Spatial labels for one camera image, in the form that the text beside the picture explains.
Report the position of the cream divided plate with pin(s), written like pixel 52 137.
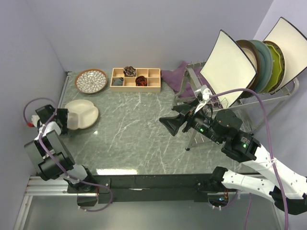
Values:
pixel 81 114

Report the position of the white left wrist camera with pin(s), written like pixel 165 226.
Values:
pixel 35 121

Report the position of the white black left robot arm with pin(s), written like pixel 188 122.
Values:
pixel 49 155

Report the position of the brown rimmed cream plate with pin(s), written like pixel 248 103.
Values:
pixel 252 53

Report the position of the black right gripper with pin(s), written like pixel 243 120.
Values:
pixel 172 123

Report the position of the orange black rolled fabric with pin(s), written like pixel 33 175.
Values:
pixel 141 81

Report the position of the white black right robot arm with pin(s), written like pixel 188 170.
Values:
pixel 280 185

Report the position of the steel dish rack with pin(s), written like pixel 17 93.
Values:
pixel 215 106

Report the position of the purple cloth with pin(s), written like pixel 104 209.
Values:
pixel 174 78

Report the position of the white square plate black rim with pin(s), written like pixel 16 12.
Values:
pixel 227 66

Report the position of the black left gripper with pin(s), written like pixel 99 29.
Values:
pixel 62 113

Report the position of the rear white square plate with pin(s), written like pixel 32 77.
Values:
pixel 293 44

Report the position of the teal round plate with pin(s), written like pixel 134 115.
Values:
pixel 266 65

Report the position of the wooden compartment tray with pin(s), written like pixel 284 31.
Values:
pixel 153 77

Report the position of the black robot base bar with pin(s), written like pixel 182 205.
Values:
pixel 165 187

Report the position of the brown patterned rolled fabric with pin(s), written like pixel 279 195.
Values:
pixel 129 71

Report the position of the floral patterned round plate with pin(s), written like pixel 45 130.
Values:
pixel 91 81

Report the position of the dark grey rolled fabric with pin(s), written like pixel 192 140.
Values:
pixel 118 82

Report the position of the green scalloped plate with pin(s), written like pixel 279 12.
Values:
pixel 278 68

